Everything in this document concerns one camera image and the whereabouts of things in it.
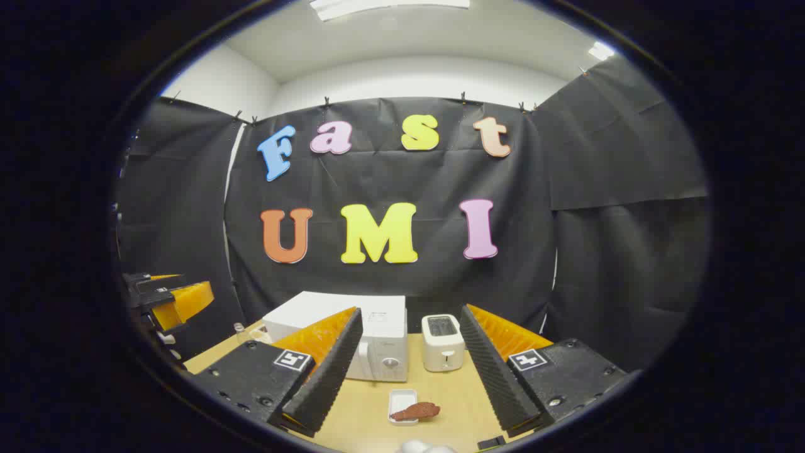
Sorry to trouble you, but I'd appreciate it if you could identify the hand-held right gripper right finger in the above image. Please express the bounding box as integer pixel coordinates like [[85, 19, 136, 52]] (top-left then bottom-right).
[[459, 304, 630, 440]]

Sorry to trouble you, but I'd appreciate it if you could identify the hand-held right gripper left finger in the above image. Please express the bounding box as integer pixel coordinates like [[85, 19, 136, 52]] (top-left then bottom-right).
[[187, 306, 364, 439]]

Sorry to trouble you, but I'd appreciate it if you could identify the white microwave oven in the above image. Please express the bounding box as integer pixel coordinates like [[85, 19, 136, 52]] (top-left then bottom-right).
[[262, 291, 409, 383]]

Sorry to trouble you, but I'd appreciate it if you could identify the red meat slice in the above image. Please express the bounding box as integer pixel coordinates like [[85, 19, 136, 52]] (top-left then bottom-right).
[[390, 401, 441, 422]]

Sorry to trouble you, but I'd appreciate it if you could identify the white toaster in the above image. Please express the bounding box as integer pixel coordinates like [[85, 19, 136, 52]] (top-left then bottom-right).
[[421, 313, 466, 372]]

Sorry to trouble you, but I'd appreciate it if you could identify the white rectangular dish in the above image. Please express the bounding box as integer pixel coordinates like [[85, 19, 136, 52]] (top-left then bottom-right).
[[387, 389, 419, 426]]

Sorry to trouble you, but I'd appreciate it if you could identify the ceiling light panel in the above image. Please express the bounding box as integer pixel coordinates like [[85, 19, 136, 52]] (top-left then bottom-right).
[[309, 0, 471, 21]]

